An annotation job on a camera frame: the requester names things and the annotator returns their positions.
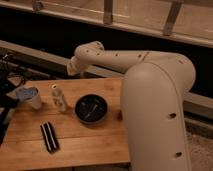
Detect metal utensils in bowl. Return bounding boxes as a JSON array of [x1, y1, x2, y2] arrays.
[[81, 102, 101, 120]]

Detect black stand with cables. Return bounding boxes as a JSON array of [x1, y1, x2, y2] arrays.
[[0, 53, 26, 145]]

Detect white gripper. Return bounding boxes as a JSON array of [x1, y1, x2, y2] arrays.
[[67, 56, 88, 76]]

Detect black round bowl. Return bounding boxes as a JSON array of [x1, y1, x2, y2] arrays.
[[75, 94, 108, 124]]

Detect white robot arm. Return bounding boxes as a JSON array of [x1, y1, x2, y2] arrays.
[[67, 41, 196, 171]]

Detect metal window frame rail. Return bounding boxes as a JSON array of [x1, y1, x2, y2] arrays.
[[0, 0, 213, 48]]

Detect white cup with blue cloth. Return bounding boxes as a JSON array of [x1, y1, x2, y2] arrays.
[[16, 87, 42, 110]]

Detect black striped rectangular case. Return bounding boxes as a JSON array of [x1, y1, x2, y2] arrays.
[[40, 122, 60, 153]]

